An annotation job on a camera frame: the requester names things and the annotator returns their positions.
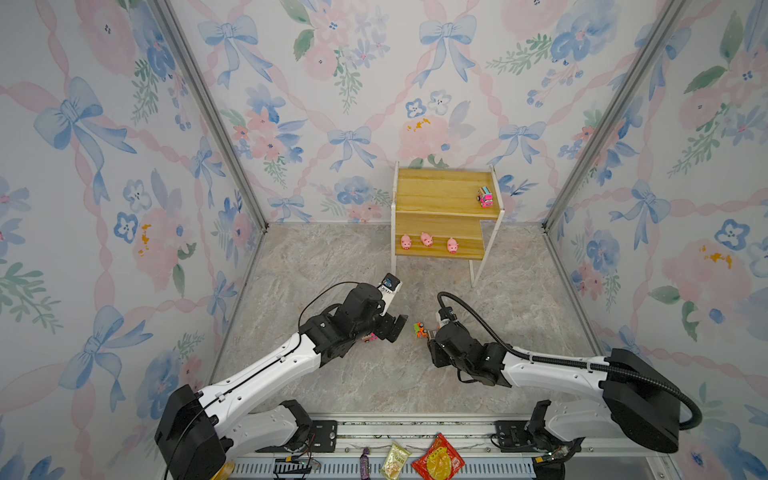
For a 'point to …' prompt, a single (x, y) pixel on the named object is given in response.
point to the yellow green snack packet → (395, 458)
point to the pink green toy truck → (370, 337)
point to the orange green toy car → (419, 330)
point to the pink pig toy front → (406, 242)
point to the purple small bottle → (365, 472)
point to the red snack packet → (439, 461)
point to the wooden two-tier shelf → (444, 214)
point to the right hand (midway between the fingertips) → (432, 342)
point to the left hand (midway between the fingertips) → (393, 304)
